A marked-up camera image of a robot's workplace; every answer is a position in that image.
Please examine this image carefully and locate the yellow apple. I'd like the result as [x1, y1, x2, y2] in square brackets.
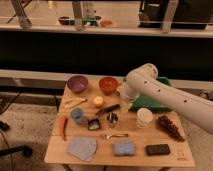
[93, 96, 104, 108]

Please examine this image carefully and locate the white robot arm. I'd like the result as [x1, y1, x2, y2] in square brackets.
[118, 63, 213, 134]

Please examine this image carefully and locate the red bowl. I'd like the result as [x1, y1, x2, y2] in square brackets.
[99, 77, 118, 95]

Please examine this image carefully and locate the purple bowl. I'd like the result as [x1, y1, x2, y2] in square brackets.
[67, 75, 88, 93]

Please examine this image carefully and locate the green plastic tray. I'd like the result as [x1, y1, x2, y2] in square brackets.
[123, 76, 172, 113]

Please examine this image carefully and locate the white cup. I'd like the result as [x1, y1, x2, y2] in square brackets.
[137, 108, 153, 128]

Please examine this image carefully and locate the silver fork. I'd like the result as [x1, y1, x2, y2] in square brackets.
[102, 134, 129, 139]

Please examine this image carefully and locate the black sushi piece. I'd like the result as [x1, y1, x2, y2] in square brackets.
[88, 119, 100, 131]

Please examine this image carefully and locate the wooden table board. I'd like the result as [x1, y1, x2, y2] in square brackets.
[45, 79, 195, 168]

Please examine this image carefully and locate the brown grape bunch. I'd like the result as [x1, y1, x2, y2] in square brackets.
[157, 115, 185, 142]

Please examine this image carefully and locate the blue sponge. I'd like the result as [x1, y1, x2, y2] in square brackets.
[114, 142, 136, 156]

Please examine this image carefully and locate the blue cup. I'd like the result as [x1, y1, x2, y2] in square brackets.
[70, 108, 84, 124]

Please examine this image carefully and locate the black sponge block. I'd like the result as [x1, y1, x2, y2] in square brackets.
[146, 144, 170, 156]

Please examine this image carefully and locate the wooden spatula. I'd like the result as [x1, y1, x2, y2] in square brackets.
[65, 97, 87, 109]

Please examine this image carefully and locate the blue cloth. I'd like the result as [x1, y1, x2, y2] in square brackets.
[67, 137, 98, 161]

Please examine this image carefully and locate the red chili pepper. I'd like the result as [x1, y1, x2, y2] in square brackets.
[59, 116, 68, 141]

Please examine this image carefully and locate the black office chair base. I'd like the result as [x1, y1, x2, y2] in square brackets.
[0, 121, 33, 157]

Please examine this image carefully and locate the black handled knife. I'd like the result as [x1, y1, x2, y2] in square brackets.
[95, 104, 120, 116]

